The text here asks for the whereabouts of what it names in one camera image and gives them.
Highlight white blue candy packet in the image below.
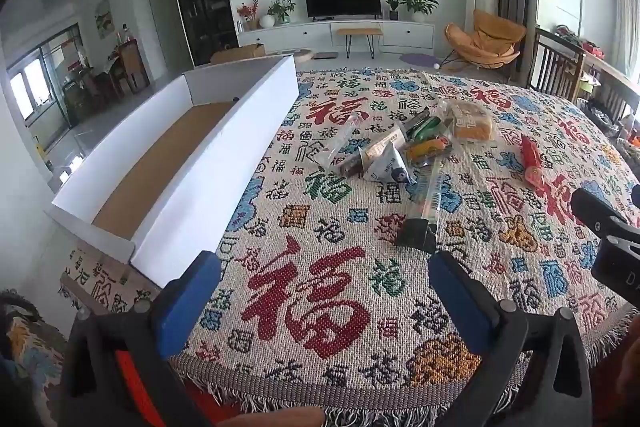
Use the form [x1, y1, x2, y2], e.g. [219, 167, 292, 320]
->
[362, 144, 418, 185]

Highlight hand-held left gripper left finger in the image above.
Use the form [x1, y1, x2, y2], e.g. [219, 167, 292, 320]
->
[59, 250, 223, 427]

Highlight large potted plant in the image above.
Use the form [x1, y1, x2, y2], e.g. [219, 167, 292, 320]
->
[400, 0, 440, 24]

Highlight long clear snack packet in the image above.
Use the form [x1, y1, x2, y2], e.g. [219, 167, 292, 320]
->
[320, 109, 366, 172]

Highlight white door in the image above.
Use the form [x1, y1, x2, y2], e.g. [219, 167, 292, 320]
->
[146, 0, 176, 72]

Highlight white cardboard box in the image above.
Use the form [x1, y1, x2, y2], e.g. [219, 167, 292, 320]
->
[50, 54, 300, 290]

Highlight person's red clothing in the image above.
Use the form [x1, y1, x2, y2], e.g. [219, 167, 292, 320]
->
[115, 347, 326, 427]

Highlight wooden bench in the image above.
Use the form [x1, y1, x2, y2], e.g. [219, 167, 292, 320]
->
[336, 28, 383, 60]

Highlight printed woven blanket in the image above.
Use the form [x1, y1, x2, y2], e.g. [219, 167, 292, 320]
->
[57, 67, 640, 427]

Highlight bread loaf packet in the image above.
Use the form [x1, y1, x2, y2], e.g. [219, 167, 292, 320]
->
[440, 99, 498, 142]

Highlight white television cabinet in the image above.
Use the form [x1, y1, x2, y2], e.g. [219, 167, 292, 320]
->
[237, 19, 435, 52]

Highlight orange lounge chair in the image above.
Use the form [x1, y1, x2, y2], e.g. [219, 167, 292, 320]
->
[442, 9, 528, 72]

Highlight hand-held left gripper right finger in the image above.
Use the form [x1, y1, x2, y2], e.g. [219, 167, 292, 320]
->
[429, 251, 593, 427]

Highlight green plant in white vase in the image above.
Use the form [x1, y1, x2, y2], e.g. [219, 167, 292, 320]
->
[259, 0, 297, 28]

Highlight wall painting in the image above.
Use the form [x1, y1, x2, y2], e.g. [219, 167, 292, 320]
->
[95, 0, 112, 38]

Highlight cluttered wooden table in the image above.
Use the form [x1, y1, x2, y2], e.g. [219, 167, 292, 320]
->
[575, 37, 640, 148]

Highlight green candy packet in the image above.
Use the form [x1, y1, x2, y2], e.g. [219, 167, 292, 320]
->
[404, 113, 444, 140]

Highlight floral cloth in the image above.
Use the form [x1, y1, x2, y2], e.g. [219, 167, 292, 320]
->
[0, 289, 68, 427]

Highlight red flowers in vase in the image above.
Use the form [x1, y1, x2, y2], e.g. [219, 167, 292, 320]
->
[236, 0, 260, 31]

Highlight dark wooden chair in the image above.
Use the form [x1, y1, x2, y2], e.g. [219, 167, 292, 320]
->
[527, 27, 586, 102]

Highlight long black biscuit packet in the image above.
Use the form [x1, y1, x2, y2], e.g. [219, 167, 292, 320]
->
[395, 152, 453, 254]

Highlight red snack packet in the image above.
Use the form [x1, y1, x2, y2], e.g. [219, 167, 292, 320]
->
[520, 134, 547, 188]

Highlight dining table with chairs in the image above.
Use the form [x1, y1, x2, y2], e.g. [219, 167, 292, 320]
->
[100, 38, 151, 96]

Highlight brown cardboard box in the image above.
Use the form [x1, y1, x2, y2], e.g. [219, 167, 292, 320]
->
[210, 43, 266, 65]

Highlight sliding glass door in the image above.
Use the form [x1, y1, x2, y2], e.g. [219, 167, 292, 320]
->
[7, 24, 83, 128]

